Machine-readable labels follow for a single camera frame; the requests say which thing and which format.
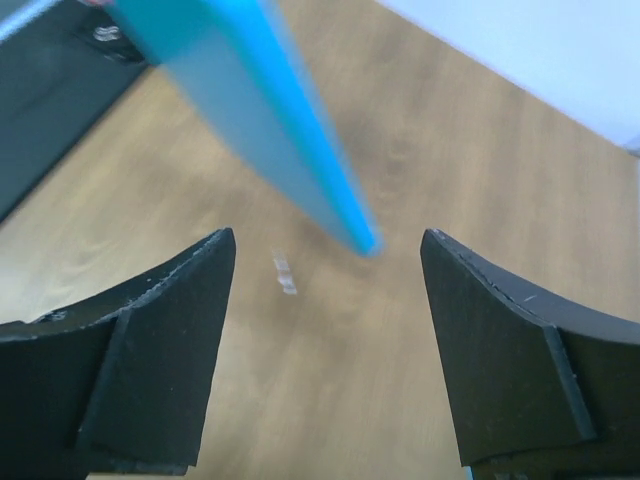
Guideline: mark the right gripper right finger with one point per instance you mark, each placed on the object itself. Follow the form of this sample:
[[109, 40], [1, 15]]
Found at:
[[539, 387]]

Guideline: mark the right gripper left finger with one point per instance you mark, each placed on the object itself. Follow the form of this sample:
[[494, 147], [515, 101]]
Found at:
[[118, 383]]

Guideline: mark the teal box lid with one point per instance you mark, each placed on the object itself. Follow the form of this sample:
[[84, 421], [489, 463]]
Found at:
[[236, 63]]

